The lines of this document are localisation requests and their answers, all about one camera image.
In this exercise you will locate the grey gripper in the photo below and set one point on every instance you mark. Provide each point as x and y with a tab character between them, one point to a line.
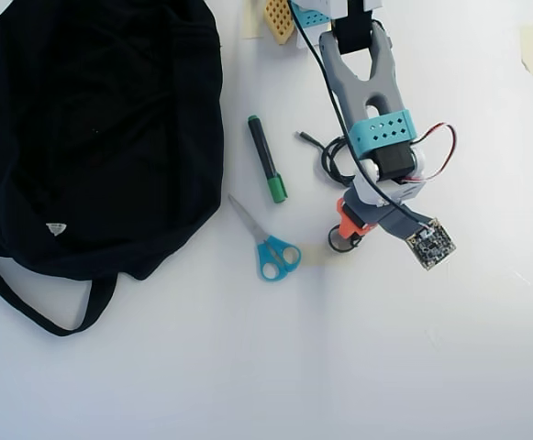
349	223

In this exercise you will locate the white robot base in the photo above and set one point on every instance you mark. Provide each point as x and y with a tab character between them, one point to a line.
303	41

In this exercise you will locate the black fabric bag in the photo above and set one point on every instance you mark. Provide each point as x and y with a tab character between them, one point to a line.
87	137

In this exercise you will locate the pale yellow tape patch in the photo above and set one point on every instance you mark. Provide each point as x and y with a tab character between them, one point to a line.
314	256

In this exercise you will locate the black marker with green cap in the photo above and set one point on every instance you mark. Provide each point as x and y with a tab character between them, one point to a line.
263	151

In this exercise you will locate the narrow beige masking tape strip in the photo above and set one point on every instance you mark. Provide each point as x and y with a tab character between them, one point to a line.
252	23

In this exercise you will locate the bare camera circuit board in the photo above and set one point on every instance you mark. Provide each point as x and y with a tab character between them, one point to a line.
431	245

